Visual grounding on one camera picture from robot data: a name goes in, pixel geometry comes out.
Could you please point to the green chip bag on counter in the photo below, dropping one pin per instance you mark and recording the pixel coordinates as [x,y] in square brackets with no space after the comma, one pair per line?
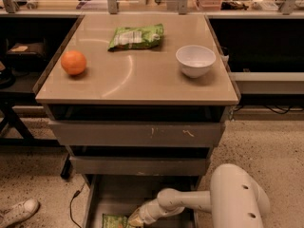
[145,37]

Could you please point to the grey drawer cabinet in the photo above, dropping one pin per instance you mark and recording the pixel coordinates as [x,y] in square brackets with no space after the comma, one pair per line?
[137,85]

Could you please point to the green jalapeno chip bag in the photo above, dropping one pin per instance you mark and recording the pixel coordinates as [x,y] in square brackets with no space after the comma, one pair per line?
[113,221]

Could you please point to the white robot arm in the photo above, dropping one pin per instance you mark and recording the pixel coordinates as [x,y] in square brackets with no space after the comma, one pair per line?
[235,200]

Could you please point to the white sneaker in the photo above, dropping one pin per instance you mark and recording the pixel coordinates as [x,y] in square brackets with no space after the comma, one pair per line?
[19,212]

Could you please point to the middle grey drawer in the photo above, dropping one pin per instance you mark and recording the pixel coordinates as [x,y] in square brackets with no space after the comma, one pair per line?
[140,166]

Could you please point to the grey drawer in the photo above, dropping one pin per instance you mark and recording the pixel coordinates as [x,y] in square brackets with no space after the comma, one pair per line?
[140,166]
[141,134]

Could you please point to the black table frame left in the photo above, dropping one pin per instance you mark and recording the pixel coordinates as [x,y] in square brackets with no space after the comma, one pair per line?
[10,118]

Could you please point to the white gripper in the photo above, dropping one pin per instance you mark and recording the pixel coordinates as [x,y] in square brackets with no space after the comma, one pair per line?
[146,213]

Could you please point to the white bowl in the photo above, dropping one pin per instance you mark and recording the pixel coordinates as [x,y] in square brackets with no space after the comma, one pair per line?
[195,61]

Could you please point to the top grey drawer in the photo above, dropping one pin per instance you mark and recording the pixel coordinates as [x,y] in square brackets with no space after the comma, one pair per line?
[141,134]

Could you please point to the open bottom drawer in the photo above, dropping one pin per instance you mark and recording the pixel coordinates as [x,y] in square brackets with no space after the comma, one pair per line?
[122,195]

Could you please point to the orange fruit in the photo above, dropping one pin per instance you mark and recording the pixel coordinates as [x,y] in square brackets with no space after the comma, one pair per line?
[73,62]

